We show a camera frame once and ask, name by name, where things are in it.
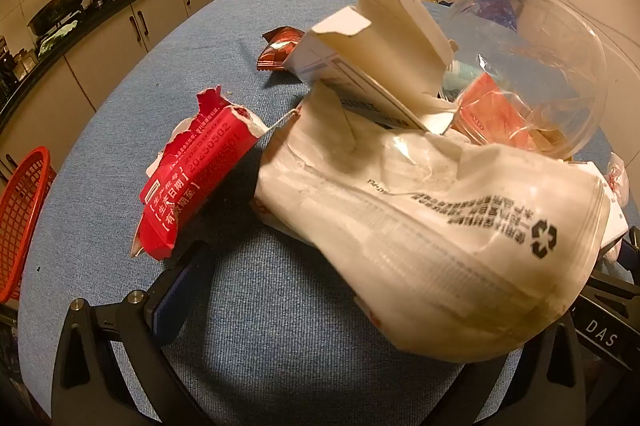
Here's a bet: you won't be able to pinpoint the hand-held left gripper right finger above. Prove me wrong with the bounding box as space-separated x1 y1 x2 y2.
457 313 587 426

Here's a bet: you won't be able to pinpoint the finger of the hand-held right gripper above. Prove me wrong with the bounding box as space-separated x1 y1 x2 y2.
590 226 640 307

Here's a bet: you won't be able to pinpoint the green cloth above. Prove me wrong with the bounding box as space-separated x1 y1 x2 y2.
37 21 81 57

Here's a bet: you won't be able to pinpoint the torn white cardboard box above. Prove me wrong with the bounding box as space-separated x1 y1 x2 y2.
282 0 458 137

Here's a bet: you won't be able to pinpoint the red mesh basket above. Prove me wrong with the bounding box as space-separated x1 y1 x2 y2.
0 146 58 304

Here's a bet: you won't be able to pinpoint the white plastic bag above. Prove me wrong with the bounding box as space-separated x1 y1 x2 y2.
252 83 613 364

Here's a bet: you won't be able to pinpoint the white plastic wrapper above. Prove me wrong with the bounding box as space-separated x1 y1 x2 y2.
602 152 632 207

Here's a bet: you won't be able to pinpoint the red torn wrapper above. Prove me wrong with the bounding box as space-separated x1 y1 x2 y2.
131 87 271 261

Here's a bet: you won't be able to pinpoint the row of condiment bottles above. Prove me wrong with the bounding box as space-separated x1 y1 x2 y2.
0 36 38 92

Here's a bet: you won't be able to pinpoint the dark red snack packet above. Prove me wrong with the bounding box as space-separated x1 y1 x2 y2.
256 27 307 72

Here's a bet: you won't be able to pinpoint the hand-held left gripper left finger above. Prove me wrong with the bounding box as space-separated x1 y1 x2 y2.
51 240 216 426

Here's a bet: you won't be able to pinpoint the black kitchen countertop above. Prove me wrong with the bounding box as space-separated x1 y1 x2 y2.
0 0 446 127

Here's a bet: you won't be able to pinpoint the dark frying pan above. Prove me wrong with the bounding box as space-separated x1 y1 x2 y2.
27 0 86 34

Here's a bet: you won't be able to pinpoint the blue tablecloth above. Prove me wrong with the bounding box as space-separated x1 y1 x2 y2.
17 0 640 426

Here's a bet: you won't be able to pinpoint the clear plastic bowl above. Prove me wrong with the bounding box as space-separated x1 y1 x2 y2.
440 0 608 159

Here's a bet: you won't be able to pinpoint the beige lower kitchen cabinets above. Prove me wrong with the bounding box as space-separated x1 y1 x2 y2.
0 0 446 187

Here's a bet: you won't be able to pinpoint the orange red packet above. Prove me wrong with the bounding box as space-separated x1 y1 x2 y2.
457 73 541 152

